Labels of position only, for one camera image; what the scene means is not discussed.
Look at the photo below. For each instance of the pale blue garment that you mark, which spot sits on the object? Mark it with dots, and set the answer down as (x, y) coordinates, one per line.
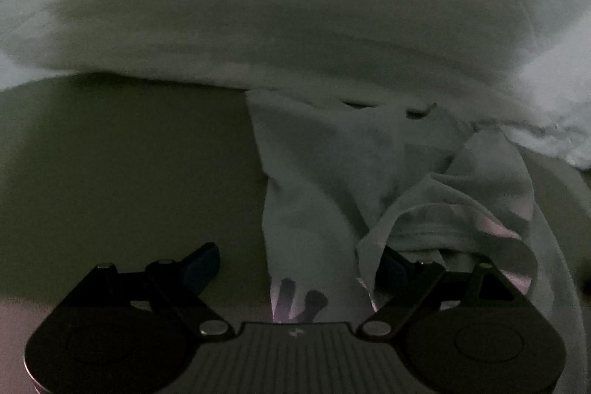
(323, 191)

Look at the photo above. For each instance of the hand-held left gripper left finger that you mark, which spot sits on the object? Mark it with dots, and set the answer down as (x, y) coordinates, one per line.
(203, 267)

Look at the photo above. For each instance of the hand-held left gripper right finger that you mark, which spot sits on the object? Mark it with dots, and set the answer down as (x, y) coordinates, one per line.
(396, 269)

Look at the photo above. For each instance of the carrot print bed sheet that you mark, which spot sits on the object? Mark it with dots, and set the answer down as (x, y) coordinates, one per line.
(295, 15)

